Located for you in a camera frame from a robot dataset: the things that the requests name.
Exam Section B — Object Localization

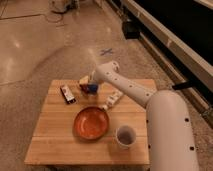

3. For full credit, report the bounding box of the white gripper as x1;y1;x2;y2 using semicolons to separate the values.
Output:
78;68;100;96

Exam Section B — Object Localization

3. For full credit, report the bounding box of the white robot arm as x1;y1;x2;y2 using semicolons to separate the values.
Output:
79;61;199;171

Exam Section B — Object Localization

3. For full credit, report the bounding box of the red pepper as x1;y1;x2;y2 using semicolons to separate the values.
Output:
79;84;90;96

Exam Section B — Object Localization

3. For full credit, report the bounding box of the orange ceramic bowl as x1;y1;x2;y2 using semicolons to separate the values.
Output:
73;107;109;140

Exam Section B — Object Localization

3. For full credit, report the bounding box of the blue cloth piece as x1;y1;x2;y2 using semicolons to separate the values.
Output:
87;83;100;94

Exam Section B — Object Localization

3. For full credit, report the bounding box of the black white snack bar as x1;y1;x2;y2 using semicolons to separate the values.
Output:
60;85;76;103

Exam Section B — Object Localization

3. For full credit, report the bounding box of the white squeeze tube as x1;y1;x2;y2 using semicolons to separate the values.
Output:
102;90;123;110

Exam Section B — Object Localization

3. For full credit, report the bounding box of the wooden table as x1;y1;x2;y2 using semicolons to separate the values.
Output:
25;80;149;165

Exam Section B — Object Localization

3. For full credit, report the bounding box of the white cup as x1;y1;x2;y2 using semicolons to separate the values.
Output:
115;125;136;149

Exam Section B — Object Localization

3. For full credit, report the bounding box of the black box on floor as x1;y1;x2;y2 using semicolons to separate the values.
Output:
122;21;140;39

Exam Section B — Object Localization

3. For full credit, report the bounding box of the long counter bench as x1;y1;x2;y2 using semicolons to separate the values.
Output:
106;0;213;119

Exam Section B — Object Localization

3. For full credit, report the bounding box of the white base with cable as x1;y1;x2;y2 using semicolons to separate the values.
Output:
48;0;80;15

